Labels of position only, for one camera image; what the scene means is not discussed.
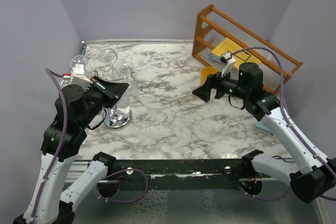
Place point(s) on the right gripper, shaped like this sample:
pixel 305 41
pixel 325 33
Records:
pixel 213 81

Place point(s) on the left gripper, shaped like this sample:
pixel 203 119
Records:
pixel 114 91

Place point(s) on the yellow plastic wine glass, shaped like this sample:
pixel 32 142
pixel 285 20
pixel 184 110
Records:
pixel 206 72

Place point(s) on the clear wine glass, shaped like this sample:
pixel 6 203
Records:
pixel 79 59
pixel 132 91
pixel 122 71
pixel 106 55

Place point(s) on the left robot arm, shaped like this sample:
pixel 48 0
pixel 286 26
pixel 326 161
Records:
pixel 76 107

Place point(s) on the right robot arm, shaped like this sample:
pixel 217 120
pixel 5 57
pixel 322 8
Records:
pixel 312 173

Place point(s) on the chrome wine glass rack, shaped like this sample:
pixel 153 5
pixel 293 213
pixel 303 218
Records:
pixel 120 115

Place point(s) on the wooden shelf rack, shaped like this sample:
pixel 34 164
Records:
pixel 213 26

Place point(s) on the blue patterned small item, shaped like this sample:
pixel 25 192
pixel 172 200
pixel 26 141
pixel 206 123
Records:
pixel 214 57

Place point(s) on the yellow book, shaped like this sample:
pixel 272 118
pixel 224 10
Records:
pixel 228 45

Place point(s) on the light blue eraser block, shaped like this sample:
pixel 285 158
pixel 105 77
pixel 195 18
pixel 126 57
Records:
pixel 260 127

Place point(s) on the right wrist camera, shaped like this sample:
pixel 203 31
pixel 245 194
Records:
pixel 229 61

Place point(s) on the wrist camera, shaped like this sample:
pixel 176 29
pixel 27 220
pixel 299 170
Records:
pixel 76 76
pixel 229 61

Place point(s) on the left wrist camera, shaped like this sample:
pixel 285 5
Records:
pixel 76 76

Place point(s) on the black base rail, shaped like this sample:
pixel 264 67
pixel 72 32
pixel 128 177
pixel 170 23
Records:
pixel 175 174

